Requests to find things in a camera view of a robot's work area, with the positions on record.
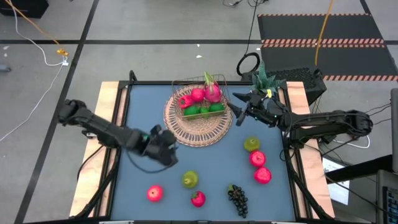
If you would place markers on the white paper sheet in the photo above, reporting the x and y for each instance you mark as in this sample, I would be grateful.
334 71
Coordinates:
339 188

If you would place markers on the wooden side board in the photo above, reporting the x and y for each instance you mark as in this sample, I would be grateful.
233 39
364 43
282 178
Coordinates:
295 93
105 93

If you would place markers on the green pear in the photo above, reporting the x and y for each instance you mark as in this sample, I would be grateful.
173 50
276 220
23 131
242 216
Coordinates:
190 180

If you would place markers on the grey device with keypad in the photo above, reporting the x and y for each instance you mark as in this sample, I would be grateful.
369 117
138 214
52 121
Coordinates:
388 199

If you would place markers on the red bell pepper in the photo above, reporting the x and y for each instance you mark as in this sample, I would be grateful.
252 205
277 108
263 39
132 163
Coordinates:
185 102

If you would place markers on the round woven placemat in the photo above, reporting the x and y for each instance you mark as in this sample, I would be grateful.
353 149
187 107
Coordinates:
199 133

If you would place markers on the red strawberry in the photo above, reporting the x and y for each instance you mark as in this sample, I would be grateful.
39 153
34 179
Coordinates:
198 199

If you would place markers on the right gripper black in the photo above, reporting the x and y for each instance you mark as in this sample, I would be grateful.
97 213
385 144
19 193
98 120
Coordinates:
264 110

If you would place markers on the grey pole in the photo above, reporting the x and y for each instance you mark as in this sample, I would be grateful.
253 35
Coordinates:
395 130

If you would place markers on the green apple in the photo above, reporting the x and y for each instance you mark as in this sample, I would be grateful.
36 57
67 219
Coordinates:
252 144

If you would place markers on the yellow tape tag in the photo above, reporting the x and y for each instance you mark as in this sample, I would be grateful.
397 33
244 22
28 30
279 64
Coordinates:
269 93

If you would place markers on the large green lime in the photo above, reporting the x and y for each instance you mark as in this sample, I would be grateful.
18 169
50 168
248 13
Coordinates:
191 110
216 107

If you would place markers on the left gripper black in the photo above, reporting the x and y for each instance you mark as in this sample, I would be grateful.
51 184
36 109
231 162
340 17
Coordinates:
154 144

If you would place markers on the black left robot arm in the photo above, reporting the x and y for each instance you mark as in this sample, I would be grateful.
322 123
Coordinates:
102 127

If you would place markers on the black hazard-striped floor mat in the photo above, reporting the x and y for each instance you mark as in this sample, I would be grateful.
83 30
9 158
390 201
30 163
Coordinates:
317 28
342 60

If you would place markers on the black grapes with leaf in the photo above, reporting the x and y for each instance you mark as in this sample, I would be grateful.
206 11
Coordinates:
238 200

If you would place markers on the black beam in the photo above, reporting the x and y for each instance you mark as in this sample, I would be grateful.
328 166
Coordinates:
360 169

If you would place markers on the black table frame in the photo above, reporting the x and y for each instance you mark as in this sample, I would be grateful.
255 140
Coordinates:
146 83

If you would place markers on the potted plant in white pot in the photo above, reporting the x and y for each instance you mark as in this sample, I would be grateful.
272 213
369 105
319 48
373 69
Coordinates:
264 79

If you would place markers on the red apple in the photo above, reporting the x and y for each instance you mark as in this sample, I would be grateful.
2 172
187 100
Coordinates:
155 193
257 159

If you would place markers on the black box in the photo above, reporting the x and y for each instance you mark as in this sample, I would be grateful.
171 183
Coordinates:
21 7

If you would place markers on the small green lime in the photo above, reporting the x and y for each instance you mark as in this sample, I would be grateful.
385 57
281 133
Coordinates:
204 110

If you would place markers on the pink dragon fruit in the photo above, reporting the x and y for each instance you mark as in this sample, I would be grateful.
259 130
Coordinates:
213 91

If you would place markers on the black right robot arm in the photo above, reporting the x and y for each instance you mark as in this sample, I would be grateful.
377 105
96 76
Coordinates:
326 123

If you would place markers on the red round fruit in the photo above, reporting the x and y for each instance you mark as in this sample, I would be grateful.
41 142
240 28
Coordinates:
263 175
197 95

